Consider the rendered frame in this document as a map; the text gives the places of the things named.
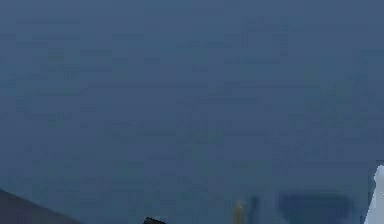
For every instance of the small black object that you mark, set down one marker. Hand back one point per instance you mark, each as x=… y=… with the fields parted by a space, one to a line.
x=154 y=221

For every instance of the white bathroom fixture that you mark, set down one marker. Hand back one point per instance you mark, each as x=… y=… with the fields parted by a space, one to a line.
x=378 y=203

